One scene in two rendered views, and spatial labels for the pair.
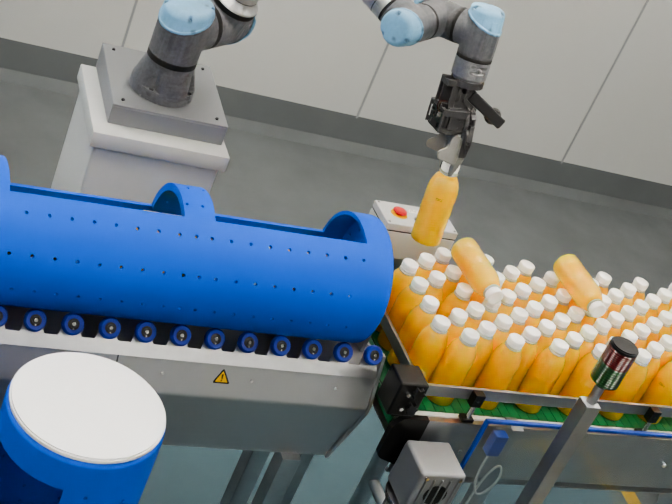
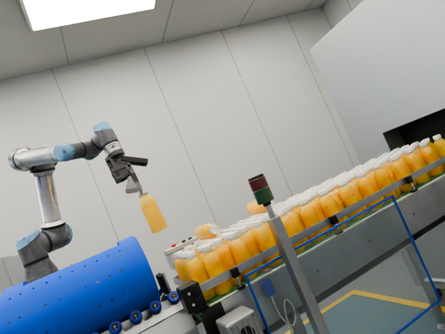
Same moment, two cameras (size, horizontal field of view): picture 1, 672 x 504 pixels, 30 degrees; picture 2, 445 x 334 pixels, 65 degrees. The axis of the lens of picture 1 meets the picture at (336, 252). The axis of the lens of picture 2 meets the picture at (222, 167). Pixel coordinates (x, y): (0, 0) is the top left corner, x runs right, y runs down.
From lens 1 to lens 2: 174 cm
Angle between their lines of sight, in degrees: 34
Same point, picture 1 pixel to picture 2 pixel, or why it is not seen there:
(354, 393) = (180, 323)
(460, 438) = (249, 300)
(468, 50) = (102, 142)
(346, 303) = (122, 275)
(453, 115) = (117, 168)
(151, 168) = not seen: hidden behind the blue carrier
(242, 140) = not seen: hidden behind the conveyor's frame
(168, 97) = (38, 276)
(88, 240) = not seen: outside the picture
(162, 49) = (23, 259)
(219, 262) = (28, 301)
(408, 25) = (59, 146)
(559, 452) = (286, 255)
